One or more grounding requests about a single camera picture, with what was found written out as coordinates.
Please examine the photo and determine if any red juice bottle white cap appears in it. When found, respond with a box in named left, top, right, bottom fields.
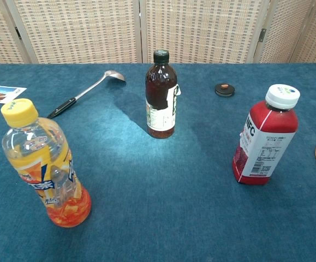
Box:
left=231, top=84, right=301, bottom=186

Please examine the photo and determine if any orange iced tea bottle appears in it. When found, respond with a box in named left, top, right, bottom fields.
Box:
left=1, top=98, right=92, bottom=229

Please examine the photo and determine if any dark brown tea bottle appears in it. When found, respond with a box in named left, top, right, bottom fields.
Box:
left=145, top=49, right=182, bottom=139

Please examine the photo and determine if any blue table cloth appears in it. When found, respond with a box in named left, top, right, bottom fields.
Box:
left=0, top=63, right=316, bottom=262

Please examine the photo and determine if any black round lid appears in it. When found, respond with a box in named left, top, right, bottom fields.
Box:
left=214, top=82, right=235, bottom=97

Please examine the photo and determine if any metal ladle black handle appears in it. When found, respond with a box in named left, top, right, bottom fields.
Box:
left=46, top=70, right=127, bottom=120

